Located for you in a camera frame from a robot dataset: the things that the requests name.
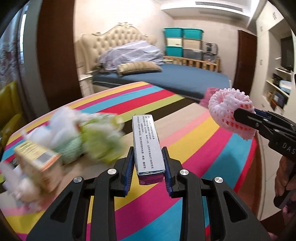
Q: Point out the yellow leather armchair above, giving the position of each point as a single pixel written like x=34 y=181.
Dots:
x=12 y=116

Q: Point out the rainbow striped tablecloth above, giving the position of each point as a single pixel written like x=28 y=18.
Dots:
x=134 y=162

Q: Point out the striped tan pillow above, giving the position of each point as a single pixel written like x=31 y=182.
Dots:
x=137 y=67

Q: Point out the pink foam fruit net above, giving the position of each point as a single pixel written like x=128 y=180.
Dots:
x=222 y=105

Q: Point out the green plastic bag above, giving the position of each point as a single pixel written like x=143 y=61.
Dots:
x=101 y=135

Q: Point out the pink trash bag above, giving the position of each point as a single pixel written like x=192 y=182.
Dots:
x=208 y=93

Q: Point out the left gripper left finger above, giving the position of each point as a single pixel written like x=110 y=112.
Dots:
x=66 y=218

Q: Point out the brown wooden door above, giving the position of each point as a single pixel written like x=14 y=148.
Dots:
x=55 y=53

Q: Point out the lower teal storage bin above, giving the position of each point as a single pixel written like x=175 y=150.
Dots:
x=175 y=51

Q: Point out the teal storage bin right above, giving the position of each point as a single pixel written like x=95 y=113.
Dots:
x=193 y=33

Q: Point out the silver rectangular box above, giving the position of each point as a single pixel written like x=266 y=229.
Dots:
x=148 y=157

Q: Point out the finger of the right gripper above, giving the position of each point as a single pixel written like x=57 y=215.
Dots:
x=251 y=120
x=263 y=113

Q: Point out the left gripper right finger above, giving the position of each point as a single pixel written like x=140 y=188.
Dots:
x=229 y=217

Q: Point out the striped lavender duvet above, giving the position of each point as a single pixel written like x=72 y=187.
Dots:
x=131 y=52

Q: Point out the white nightstand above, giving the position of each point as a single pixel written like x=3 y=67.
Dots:
x=85 y=82

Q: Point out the right hand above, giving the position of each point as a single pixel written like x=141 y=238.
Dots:
x=282 y=181

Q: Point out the white crumpled tissue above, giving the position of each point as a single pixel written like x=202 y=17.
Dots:
x=21 y=186

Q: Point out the cardboard carton box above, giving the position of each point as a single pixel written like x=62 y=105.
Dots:
x=41 y=164

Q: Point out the beige tufted headboard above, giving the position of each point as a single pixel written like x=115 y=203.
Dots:
x=95 y=44

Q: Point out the wooden crib rail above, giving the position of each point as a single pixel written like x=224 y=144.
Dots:
x=201 y=64

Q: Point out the blue bed mattress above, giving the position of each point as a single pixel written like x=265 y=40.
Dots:
x=187 y=81

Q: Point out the teal storage bin left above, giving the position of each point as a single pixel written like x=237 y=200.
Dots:
x=173 y=32

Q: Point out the teal storage bin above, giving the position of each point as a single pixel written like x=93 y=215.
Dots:
x=173 y=32
x=193 y=33
x=175 y=51

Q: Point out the black television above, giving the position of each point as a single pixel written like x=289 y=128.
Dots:
x=287 y=53

